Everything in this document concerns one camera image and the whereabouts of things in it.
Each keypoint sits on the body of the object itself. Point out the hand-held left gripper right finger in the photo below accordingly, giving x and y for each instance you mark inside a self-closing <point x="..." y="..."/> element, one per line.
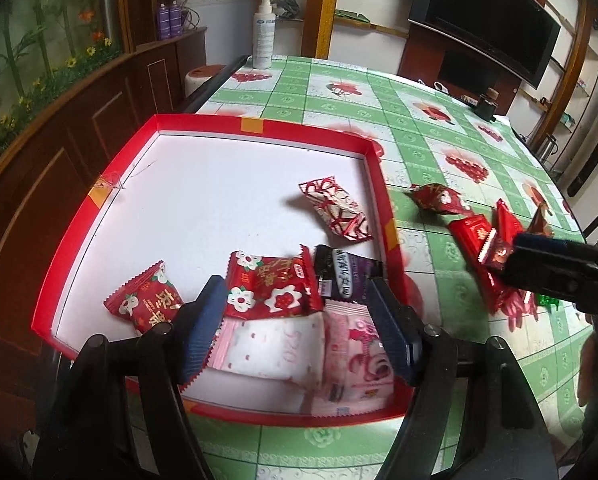
<point x="391" y="330"/>

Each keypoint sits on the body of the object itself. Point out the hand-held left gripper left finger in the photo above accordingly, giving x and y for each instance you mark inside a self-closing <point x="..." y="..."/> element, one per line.
<point x="204" y="330"/>

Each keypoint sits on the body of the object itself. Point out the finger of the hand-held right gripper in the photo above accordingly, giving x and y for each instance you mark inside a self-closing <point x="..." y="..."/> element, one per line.
<point x="554" y="265"/>

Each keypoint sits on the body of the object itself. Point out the pink snack packet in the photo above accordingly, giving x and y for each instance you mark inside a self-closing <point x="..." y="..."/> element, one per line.
<point x="359" y="365"/>

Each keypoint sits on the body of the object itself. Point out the dark brown snack packet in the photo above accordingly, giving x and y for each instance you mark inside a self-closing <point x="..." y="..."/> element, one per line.
<point x="496" y="255"/>

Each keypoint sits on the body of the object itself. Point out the white dotted snack packet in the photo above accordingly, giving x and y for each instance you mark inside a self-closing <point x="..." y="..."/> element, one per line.
<point x="274" y="352"/>

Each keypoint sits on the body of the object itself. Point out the black purple snack packet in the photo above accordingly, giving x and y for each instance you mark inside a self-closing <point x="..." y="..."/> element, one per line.
<point x="344" y="272"/>

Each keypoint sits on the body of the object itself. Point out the large red flower snack packet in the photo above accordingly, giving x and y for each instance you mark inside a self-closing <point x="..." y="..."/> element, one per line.
<point x="274" y="290"/>

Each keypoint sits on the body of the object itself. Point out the red white patterned snack packet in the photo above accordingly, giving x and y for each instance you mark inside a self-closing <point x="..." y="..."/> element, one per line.
<point x="336" y="207"/>

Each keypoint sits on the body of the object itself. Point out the red shallow cardboard box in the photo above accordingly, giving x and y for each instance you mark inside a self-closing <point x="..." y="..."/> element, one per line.
<point x="204" y="185"/>

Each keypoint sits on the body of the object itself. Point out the person's right hand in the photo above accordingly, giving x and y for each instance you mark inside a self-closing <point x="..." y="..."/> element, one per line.
<point x="589" y="370"/>

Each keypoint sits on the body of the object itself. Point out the white standing air conditioner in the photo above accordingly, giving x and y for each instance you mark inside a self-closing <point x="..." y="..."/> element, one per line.
<point x="586" y="170"/>

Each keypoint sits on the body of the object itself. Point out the green wrapped candy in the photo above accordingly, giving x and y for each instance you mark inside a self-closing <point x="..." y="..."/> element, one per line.
<point x="546" y="300"/>

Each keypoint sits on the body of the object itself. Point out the brown gold-edged snack packet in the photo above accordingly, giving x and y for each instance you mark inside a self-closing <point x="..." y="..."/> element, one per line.
<point x="541" y="222"/>

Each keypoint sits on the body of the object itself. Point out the green checked tablecloth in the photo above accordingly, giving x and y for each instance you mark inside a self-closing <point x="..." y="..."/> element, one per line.
<point x="454" y="335"/>

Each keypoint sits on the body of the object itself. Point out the short plain red snack packet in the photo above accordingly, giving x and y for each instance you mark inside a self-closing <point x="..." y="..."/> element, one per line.
<point x="506" y="220"/>

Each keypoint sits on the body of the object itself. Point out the small red flower snack packet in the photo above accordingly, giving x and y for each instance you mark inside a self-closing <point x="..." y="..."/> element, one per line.
<point x="144" y="300"/>

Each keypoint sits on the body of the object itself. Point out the long plain red snack packet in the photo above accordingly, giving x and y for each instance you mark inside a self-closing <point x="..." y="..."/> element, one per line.
<point x="471" y="232"/>

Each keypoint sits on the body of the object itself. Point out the crumpled red flower snack packet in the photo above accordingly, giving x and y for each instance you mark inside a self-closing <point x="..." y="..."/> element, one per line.
<point x="439" y="199"/>

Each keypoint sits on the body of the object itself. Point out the dark ink bottle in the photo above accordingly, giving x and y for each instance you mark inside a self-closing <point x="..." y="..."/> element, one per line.
<point x="485" y="107"/>

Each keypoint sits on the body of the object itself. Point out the black flat television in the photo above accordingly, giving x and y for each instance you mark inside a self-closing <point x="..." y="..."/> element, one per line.
<point x="489" y="20"/>

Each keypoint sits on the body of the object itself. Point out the dark wooden television cabinet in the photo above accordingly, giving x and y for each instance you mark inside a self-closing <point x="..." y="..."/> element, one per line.
<point x="419" y="55"/>

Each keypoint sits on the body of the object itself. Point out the dark wooden side cabinet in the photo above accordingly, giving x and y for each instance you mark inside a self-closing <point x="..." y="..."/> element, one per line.
<point x="54" y="150"/>

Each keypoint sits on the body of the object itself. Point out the red plastic stool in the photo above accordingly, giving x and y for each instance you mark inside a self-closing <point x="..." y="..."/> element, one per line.
<point x="204" y="77"/>

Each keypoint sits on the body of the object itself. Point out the white spray bottle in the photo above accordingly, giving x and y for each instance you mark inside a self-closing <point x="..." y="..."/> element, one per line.
<point x="263" y="35"/>

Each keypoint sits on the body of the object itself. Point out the green flat item on shelf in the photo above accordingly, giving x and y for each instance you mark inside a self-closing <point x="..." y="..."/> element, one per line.
<point x="351" y="16"/>

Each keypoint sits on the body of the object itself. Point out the grey bundle on shelf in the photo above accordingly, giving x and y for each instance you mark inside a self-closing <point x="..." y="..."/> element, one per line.
<point x="285" y="5"/>

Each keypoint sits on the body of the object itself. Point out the wooden wall shelf unit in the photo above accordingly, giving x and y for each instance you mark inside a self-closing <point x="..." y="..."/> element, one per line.
<point x="571" y="60"/>

